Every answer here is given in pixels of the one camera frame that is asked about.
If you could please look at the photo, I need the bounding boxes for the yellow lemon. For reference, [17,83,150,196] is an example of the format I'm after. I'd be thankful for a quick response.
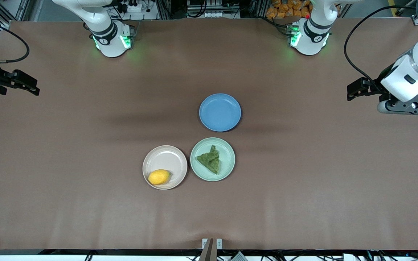
[148,169,171,186]

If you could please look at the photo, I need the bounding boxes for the green lettuce leaf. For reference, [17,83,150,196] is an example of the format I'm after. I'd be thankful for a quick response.
[197,145,221,175]

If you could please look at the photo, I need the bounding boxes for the orange snack bags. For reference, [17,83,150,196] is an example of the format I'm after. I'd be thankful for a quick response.
[266,0,313,19]

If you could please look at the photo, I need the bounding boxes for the white power strip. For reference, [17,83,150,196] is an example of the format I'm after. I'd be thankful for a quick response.
[116,0,159,20]

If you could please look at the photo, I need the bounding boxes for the blue plate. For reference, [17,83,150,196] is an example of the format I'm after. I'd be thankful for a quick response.
[199,93,242,132]

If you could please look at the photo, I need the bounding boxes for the beige plate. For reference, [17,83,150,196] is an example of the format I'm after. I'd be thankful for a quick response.
[142,145,188,190]

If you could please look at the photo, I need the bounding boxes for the pale green plate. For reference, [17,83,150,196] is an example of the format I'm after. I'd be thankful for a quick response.
[190,137,236,182]

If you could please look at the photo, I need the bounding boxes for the metal equipment rack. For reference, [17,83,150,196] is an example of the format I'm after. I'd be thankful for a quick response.
[187,0,240,18]

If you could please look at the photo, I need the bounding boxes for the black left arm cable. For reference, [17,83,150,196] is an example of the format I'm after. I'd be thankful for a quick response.
[344,5,418,84]

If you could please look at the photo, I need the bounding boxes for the white table edge bracket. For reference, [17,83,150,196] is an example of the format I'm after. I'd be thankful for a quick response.
[202,238,222,250]

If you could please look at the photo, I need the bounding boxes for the brown stand post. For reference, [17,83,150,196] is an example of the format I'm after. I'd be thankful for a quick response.
[199,238,217,261]

